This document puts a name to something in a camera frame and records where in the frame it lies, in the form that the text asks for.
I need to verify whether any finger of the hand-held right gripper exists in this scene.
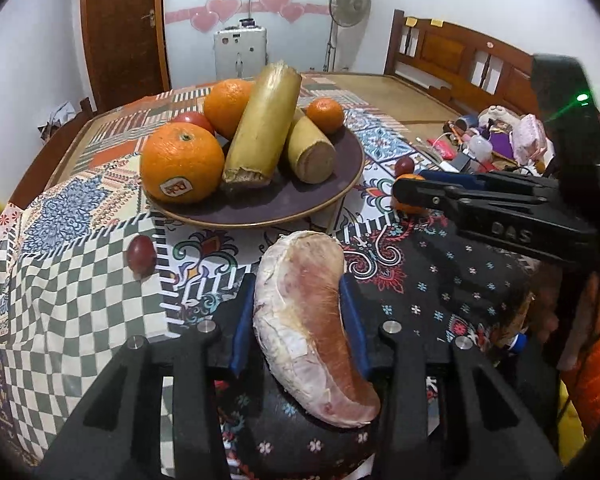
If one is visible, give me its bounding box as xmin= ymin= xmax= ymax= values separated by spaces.
xmin=391 ymin=178 xmax=491 ymax=221
xmin=419 ymin=170 xmax=560 ymax=197

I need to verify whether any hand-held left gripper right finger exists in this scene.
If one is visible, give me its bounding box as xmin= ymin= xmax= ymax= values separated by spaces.
xmin=339 ymin=274 xmax=563 ymax=480

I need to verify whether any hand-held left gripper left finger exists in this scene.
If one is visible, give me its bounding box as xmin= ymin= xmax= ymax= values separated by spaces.
xmin=35 ymin=275 xmax=257 ymax=480

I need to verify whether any small mandarin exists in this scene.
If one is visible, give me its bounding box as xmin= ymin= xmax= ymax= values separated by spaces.
xmin=306 ymin=97 xmax=346 ymax=135
xmin=392 ymin=172 xmax=428 ymax=213

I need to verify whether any pomelo segment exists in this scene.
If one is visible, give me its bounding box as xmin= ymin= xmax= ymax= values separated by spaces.
xmin=252 ymin=230 xmax=382 ymax=428

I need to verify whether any short yellow sugarcane piece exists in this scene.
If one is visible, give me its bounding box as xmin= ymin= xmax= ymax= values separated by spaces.
xmin=285 ymin=115 xmax=337 ymax=184

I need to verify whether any purple ceramic plate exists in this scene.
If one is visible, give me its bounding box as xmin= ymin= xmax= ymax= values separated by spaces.
xmin=145 ymin=110 xmax=366 ymax=228

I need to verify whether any long yellow sugarcane piece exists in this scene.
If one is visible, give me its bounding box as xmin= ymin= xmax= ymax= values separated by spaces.
xmin=222 ymin=60 xmax=303 ymax=193

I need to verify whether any large orange with sticker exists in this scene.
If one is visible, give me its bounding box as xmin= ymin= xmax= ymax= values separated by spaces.
xmin=140 ymin=122 xmax=226 ymax=205

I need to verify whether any red tomato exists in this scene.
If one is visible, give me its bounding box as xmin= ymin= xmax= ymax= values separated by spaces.
xmin=171 ymin=111 xmax=216 ymax=136

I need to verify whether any person's right hand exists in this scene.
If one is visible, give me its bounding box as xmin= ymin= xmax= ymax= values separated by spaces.
xmin=522 ymin=262 xmax=600 ymax=371

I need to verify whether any pink packet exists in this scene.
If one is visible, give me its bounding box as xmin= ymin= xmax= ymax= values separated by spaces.
xmin=427 ymin=135 xmax=456 ymax=158

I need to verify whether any white plastic bottle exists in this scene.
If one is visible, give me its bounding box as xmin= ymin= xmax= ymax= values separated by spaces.
xmin=467 ymin=135 xmax=493 ymax=161

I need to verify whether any white plush toy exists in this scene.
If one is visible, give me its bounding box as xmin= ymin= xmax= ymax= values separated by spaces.
xmin=480 ymin=105 xmax=518 ymax=126

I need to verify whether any bamboo bed mat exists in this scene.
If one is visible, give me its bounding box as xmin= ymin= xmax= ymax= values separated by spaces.
xmin=300 ymin=72 xmax=461 ymax=126

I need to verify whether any wooden wardrobe with glass doors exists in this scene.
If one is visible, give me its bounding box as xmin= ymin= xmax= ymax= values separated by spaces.
xmin=157 ymin=0 xmax=346 ymax=83

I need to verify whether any standing fan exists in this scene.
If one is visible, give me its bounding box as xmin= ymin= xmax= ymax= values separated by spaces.
xmin=325 ymin=0 xmax=372 ymax=73

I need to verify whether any patchwork printed blanket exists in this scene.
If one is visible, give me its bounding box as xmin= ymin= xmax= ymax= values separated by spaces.
xmin=0 ymin=72 xmax=561 ymax=480

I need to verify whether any white metal appliance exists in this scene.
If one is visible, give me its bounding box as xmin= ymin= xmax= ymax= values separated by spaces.
xmin=213 ymin=19 xmax=269 ymax=81

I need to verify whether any heap of clothes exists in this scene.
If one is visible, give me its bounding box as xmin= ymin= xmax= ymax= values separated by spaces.
xmin=40 ymin=101 xmax=78 ymax=138

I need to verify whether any brown wooden door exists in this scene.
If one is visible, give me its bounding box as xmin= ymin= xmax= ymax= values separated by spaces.
xmin=80 ymin=0 xmax=171 ymax=111

